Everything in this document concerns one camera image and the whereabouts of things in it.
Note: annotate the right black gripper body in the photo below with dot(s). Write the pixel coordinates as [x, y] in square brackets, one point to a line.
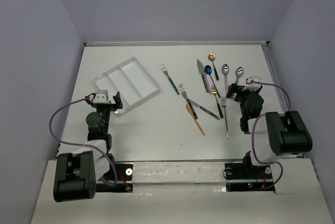
[241, 96]

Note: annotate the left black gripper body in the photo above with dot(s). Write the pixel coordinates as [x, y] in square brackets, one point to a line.
[104, 111]

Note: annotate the long silver fork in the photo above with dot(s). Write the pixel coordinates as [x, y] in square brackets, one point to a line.
[224, 106]

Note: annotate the gold fork teal handle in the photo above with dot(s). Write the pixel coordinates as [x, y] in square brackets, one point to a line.
[215, 93]

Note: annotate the silver spoon teal handle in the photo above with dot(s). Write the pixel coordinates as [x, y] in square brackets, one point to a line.
[238, 73]

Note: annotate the silver spoon pink handle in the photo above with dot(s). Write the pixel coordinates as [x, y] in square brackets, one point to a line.
[225, 71]

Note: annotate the gold spoon teal handle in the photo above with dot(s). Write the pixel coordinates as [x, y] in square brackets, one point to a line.
[212, 58]

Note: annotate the knife with teal handle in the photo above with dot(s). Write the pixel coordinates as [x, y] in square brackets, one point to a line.
[204, 109]

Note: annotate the fork with black handle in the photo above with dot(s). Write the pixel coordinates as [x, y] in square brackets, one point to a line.
[184, 94]

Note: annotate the fork with teal handle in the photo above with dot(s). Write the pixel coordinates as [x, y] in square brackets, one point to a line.
[164, 70]

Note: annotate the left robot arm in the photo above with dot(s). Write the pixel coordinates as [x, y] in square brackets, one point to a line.
[77, 172]

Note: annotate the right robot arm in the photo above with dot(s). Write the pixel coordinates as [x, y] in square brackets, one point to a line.
[273, 135]

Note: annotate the white divided cutlery tray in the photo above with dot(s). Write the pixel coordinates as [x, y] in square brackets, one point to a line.
[132, 81]

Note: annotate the blue spoon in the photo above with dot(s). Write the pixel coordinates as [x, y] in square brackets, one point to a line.
[208, 71]

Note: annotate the orange plastic knife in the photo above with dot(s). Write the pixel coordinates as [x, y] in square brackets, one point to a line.
[195, 120]

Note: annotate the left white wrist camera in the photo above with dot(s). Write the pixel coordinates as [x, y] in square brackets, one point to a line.
[100, 97]

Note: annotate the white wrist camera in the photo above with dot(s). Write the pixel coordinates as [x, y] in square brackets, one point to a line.
[100, 97]
[253, 83]

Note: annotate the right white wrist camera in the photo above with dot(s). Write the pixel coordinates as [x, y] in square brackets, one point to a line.
[253, 83]

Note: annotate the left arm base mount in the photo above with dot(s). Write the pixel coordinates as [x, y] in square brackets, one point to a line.
[124, 180]

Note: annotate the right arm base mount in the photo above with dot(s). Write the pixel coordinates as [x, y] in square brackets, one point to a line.
[240, 179]

